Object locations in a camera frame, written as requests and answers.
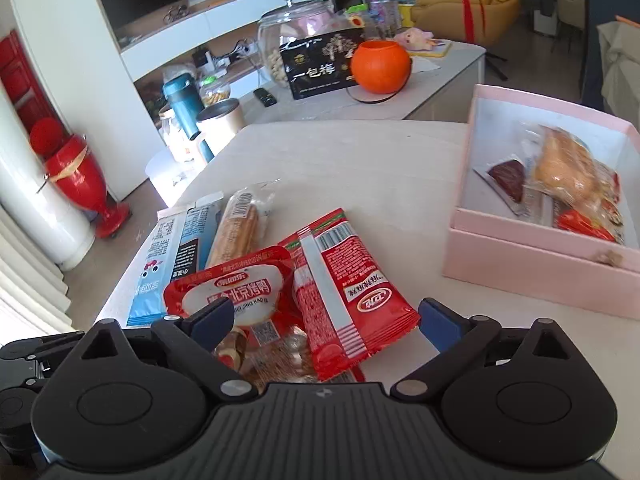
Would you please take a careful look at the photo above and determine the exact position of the yellow sofa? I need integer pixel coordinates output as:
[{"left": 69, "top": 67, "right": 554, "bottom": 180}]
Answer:
[{"left": 410, "top": 0, "right": 521, "bottom": 48}]

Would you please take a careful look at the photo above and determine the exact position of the glass jar with nuts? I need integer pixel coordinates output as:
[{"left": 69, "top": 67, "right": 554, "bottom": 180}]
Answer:
[{"left": 257, "top": 0, "right": 334, "bottom": 88}]

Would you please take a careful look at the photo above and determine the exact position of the long corn snack packet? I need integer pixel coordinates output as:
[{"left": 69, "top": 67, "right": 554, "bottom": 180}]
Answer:
[{"left": 205, "top": 179, "right": 280, "bottom": 269}]

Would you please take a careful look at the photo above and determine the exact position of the teal thermos bottle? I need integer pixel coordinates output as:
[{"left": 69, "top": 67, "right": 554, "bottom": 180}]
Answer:
[{"left": 163, "top": 73, "right": 214, "bottom": 162}]

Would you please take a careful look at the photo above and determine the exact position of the small bread clear packet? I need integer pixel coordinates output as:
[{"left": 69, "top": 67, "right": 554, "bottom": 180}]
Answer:
[{"left": 523, "top": 125, "right": 620, "bottom": 210}]

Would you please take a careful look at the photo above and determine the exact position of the orange yellow snack packet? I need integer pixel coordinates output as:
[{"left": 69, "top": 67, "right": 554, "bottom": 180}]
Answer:
[{"left": 552, "top": 166, "right": 625, "bottom": 245}]

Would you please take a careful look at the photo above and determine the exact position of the white steel cup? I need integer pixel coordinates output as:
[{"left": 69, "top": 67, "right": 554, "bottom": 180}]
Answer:
[{"left": 196, "top": 98, "right": 246, "bottom": 156}]

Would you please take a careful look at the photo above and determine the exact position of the red long sausage packet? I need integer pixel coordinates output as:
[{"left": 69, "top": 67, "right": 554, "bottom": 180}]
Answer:
[{"left": 280, "top": 208, "right": 421, "bottom": 382}]

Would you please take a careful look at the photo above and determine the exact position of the red meat snack packet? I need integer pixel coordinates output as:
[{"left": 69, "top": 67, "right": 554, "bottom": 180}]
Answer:
[{"left": 164, "top": 246, "right": 318, "bottom": 390}]

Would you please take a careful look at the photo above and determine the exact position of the red toy vase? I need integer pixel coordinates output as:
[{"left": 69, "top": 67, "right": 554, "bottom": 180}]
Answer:
[{"left": 29, "top": 117, "right": 130, "bottom": 238}]

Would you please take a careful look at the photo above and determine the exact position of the black plum gift box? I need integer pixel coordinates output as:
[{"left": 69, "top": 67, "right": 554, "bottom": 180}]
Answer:
[{"left": 280, "top": 28, "right": 364, "bottom": 100}]

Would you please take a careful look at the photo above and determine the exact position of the white coffee table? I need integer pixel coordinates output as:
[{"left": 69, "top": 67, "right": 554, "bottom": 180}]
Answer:
[{"left": 234, "top": 39, "right": 487, "bottom": 124}]

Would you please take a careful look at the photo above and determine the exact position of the dark red jelly packet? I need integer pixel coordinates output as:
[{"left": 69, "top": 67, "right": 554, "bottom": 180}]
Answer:
[{"left": 473, "top": 158, "right": 528, "bottom": 217}]

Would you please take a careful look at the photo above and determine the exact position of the pink cardboard box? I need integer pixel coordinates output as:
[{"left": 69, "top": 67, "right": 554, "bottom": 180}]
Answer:
[{"left": 442, "top": 84, "right": 639, "bottom": 318}]

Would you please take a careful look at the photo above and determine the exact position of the orange pumpkin bucket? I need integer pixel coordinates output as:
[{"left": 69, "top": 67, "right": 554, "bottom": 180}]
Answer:
[{"left": 350, "top": 40, "right": 411, "bottom": 94}]

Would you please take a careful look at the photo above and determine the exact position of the blue white snack bag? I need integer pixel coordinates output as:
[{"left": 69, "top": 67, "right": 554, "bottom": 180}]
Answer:
[{"left": 127, "top": 192, "right": 224, "bottom": 326}]

